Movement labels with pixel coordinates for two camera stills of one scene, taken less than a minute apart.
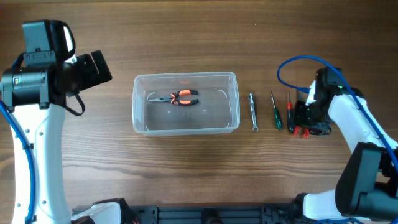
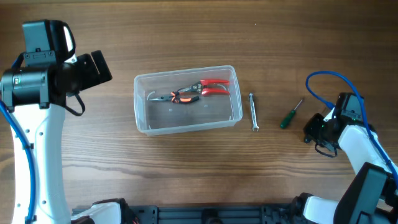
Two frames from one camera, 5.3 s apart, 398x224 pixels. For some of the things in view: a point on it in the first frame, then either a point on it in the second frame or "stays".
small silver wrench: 255,128 stays
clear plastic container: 185,102 stays
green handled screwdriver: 277,114 to 289,117
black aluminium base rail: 207,214 stays
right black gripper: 302,116 to 314,130
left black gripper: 94,70 stays
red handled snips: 306,132 to 206,87
